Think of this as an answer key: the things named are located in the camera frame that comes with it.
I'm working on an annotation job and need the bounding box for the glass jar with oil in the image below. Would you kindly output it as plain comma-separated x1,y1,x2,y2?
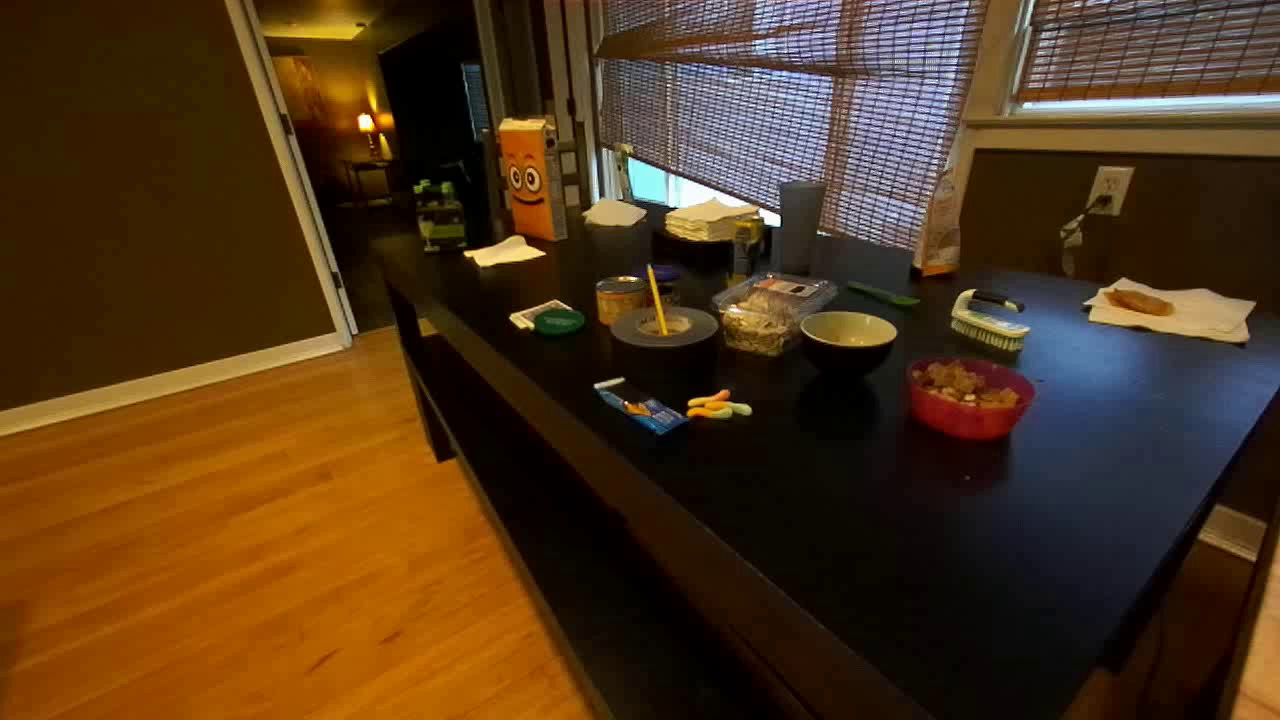
727,220,772,280

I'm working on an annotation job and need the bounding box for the small bamboo window blind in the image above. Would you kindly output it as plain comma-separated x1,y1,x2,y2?
1017,0,1280,104

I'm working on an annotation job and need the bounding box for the dark green toy figure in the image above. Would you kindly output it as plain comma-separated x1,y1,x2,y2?
407,172,473,250

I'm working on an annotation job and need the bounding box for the green lid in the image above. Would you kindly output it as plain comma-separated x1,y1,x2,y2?
509,294,586,338

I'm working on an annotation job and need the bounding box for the orange carton with face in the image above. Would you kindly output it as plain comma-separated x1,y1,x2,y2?
491,111,560,244

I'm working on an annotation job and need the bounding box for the wooden stick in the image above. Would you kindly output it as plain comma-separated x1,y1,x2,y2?
645,258,675,338

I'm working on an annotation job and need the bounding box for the green plastic spoon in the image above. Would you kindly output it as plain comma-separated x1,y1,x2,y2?
845,274,923,312

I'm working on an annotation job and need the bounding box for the plug with cable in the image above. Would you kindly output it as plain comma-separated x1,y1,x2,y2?
1054,208,1091,283

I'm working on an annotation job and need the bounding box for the white wall outlet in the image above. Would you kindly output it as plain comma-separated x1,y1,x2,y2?
1082,160,1140,220

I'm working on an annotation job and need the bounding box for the clear plastic food container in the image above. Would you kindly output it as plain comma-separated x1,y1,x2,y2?
712,266,841,359

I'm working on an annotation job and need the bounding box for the red bowl with snacks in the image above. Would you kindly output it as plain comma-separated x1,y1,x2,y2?
906,352,1041,445

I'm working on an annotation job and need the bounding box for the glowing wall lamp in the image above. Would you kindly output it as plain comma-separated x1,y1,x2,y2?
347,104,401,139

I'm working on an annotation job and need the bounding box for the stack of white napkins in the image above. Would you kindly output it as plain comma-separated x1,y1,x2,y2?
658,196,763,246

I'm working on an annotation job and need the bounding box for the brown cookie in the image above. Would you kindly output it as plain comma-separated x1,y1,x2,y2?
1102,283,1180,320

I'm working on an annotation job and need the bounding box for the grey plate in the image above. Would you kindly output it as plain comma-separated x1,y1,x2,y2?
608,298,725,357

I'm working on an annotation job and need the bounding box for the green rimmed bowl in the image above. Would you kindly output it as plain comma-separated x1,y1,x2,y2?
795,306,903,381

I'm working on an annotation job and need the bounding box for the orange snack pouch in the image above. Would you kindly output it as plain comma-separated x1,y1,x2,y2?
916,166,967,280

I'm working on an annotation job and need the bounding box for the blue chocolate bar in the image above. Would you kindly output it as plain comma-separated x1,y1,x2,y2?
593,371,689,438

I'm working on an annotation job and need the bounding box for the yellow candy wrapper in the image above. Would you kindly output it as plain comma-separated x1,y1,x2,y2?
683,383,754,424

